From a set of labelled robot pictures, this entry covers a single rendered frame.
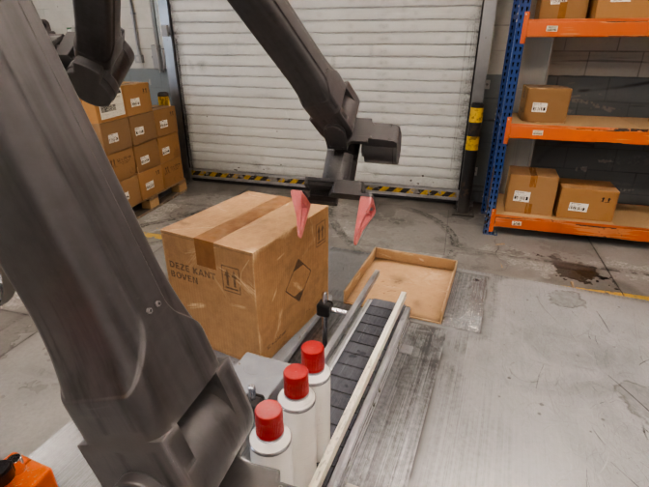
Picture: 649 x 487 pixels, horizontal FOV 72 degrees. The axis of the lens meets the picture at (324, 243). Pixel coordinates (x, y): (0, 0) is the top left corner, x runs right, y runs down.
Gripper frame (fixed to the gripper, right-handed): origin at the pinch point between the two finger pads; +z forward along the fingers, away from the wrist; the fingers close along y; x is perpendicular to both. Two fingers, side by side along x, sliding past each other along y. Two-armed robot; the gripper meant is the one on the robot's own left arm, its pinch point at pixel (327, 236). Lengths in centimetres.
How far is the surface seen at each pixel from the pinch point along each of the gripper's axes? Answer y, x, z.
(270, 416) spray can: 1.9, -19.2, 27.0
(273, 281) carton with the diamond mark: -12.8, 14.5, 7.1
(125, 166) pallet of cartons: -242, 236, -100
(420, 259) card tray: 15, 67, -14
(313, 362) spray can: 3.5, -9.0, 20.6
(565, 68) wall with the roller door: 110, 289, -250
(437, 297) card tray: 21, 54, -1
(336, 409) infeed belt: 4.6, 11.7, 28.3
